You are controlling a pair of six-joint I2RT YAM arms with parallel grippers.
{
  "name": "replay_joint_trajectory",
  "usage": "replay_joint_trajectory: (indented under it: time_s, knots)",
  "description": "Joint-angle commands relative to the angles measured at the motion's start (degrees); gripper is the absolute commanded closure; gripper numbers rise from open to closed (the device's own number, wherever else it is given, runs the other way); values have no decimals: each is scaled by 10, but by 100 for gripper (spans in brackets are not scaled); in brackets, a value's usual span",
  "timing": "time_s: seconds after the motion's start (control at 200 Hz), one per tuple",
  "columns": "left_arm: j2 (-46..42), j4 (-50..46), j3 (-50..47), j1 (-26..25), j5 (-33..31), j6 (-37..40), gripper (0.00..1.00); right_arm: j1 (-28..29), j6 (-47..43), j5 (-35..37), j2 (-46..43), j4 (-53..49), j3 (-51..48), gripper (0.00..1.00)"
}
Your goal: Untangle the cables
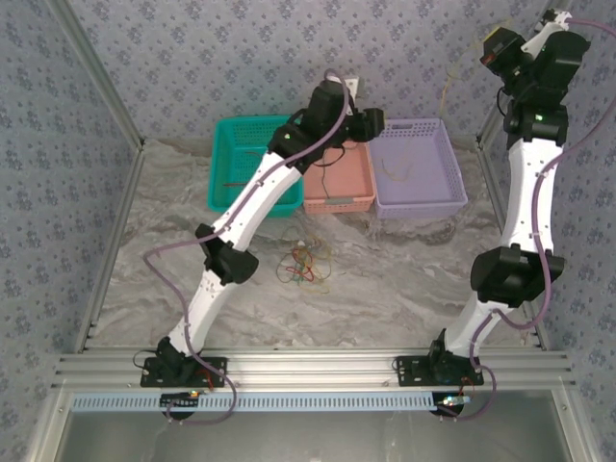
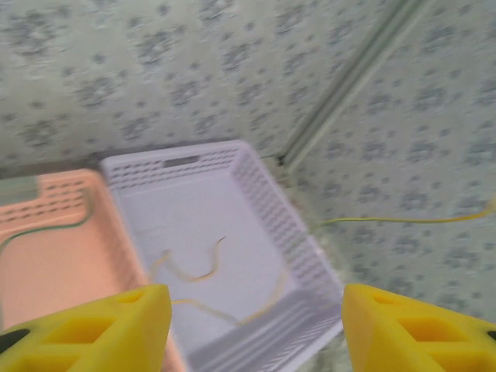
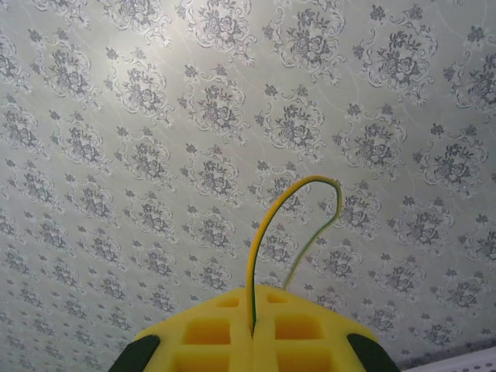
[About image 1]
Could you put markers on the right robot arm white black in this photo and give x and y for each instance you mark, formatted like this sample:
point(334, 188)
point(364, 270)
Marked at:
point(529, 192)

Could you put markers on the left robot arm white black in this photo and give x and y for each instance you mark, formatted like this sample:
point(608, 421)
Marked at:
point(250, 202)

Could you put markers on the pink plastic basket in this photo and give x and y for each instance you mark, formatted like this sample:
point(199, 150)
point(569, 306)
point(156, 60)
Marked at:
point(351, 178)

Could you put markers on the teal plastic basket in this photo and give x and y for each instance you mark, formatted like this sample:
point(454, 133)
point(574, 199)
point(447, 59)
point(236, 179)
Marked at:
point(236, 144)

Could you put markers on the purple plastic basket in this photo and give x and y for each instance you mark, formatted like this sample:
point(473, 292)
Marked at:
point(433, 192)

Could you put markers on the aluminium frame post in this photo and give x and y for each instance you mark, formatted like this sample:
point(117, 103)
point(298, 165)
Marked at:
point(488, 127)
point(100, 72)

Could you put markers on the aluminium table edge rail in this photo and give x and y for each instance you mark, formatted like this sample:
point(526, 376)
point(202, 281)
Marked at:
point(110, 250)
point(492, 183)

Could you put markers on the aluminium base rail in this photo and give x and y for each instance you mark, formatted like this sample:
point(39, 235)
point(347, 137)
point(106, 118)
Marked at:
point(308, 368)

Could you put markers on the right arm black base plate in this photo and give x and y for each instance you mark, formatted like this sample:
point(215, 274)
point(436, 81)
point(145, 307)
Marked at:
point(409, 370)

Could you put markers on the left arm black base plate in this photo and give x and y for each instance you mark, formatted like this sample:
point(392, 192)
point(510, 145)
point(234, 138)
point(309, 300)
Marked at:
point(214, 370)

